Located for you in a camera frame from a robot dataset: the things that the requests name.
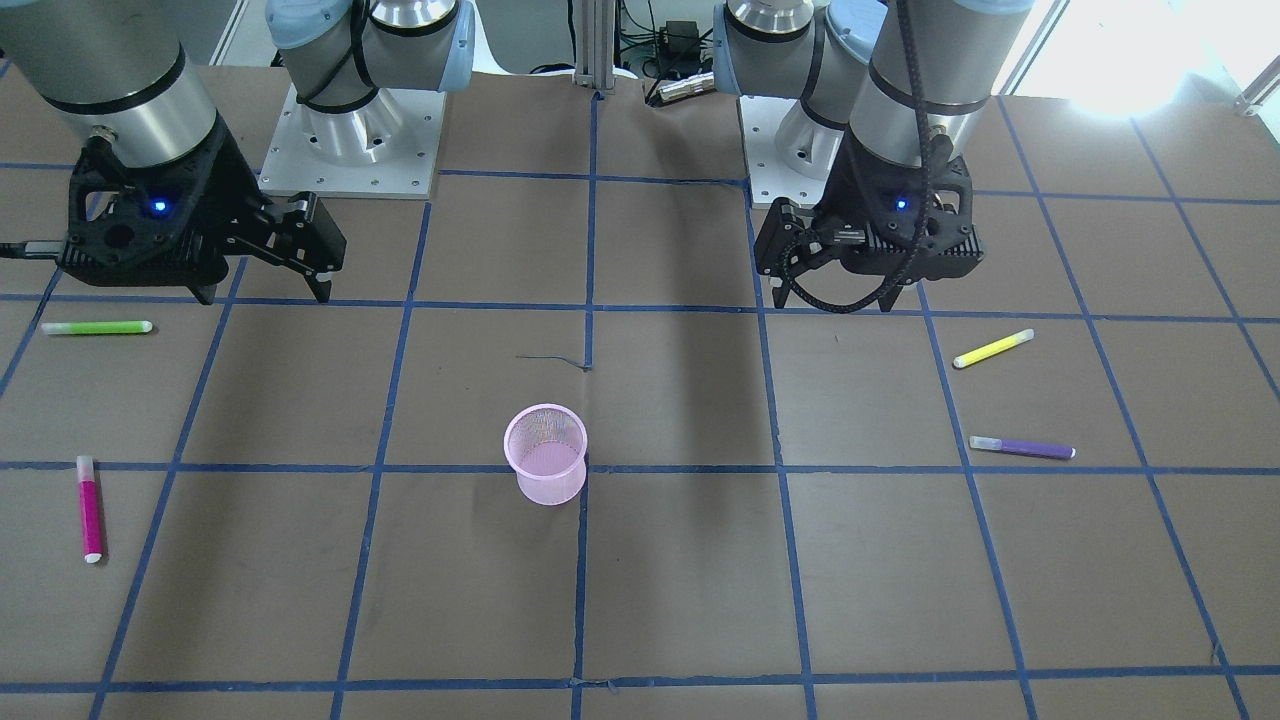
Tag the purple pen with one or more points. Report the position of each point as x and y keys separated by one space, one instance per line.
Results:
x=1020 y=447

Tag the green pen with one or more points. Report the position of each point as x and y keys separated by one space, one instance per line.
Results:
x=56 y=329

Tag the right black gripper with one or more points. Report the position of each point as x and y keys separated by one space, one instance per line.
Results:
x=228 y=186

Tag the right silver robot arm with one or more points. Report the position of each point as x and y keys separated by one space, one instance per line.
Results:
x=116 y=69

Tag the pink pen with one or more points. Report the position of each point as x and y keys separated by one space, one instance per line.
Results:
x=90 y=514

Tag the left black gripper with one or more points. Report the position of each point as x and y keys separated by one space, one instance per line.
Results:
x=838 y=196

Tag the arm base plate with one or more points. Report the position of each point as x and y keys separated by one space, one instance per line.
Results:
x=788 y=153
x=386 y=150

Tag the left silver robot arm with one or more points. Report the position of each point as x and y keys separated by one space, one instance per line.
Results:
x=902 y=84

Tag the aluminium frame post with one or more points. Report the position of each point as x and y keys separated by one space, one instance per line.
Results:
x=595 y=26

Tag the pink mesh cup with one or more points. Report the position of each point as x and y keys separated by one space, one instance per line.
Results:
x=546 y=446

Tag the silver cylinder on table edge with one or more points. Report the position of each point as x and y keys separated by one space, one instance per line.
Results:
x=683 y=89

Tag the yellow pen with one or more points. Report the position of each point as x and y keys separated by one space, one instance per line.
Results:
x=992 y=349

